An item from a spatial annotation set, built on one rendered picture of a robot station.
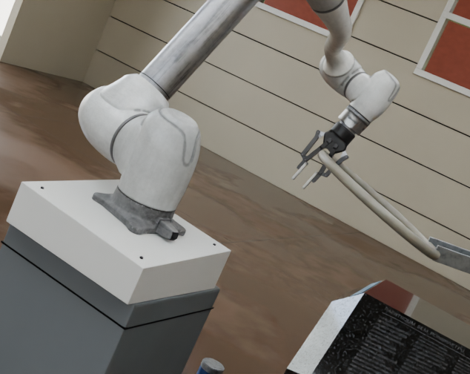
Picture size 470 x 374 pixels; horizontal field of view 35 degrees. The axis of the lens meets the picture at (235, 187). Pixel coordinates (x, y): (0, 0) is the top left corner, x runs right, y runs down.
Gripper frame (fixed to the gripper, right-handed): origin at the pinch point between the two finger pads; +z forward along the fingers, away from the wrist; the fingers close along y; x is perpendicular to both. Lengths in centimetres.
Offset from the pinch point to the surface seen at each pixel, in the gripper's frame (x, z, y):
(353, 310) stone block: -4.4, 20.2, 39.7
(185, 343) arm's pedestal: -54, 47, 12
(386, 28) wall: 643, -131, -121
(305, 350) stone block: -10, 38, 37
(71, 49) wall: 691, 146, -434
